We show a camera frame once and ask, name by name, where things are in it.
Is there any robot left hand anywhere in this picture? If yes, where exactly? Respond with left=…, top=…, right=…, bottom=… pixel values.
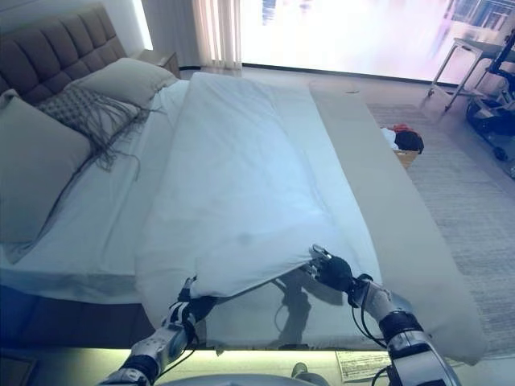
left=163, top=276, right=220, bottom=327

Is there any paper sheet on floor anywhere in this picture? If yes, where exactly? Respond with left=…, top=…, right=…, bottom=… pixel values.
left=336, top=349, right=393, bottom=381

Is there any metal frame table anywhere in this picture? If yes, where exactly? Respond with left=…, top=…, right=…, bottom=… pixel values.
left=426, top=35, right=512, bottom=112

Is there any wooden laundry basket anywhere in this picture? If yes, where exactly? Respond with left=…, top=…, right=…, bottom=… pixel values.
left=392, top=148, right=422, bottom=172

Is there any white garment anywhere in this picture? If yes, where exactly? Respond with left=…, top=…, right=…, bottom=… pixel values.
left=380, top=126, right=399, bottom=152

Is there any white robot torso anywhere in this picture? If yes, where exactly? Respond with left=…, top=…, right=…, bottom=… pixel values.
left=160, top=363, right=343, bottom=386

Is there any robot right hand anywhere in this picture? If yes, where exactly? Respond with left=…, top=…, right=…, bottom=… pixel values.
left=307, top=244, right=355, bottom=290

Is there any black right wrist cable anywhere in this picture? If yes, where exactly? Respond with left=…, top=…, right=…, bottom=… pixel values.
left=349, top=273, right=398, bottom=386

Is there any black garment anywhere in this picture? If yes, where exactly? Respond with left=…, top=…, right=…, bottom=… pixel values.
left=393, top=131, right=426, bottom=156

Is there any grey fringed macrame cushion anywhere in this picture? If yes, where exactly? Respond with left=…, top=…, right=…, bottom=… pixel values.
left=35, top=86, right=166, bottom=182

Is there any dark wheeled equipment cart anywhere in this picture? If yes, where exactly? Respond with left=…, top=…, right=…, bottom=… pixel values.
left=466, top=23, right=515, bottom=178

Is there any beige bed runner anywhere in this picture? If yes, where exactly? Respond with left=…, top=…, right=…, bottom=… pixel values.
left=308, top=78, right=488, bottom=367

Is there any sheer beige curtain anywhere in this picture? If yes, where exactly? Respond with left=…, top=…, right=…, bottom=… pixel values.
left=191, top=0, right=242, bottom=69

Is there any white duvet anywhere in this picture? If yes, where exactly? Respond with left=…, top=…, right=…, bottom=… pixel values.
left=134, top=72, right=383, bottom=339

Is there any large beige pillow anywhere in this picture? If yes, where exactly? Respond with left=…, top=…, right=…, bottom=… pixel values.
left=0, top=88, right=93, bottom=266
left=70, top=57, right=178, bottom=106

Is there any white bed sheet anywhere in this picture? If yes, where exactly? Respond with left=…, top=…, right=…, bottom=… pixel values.
left=0, top=78, right=194, bottom=302

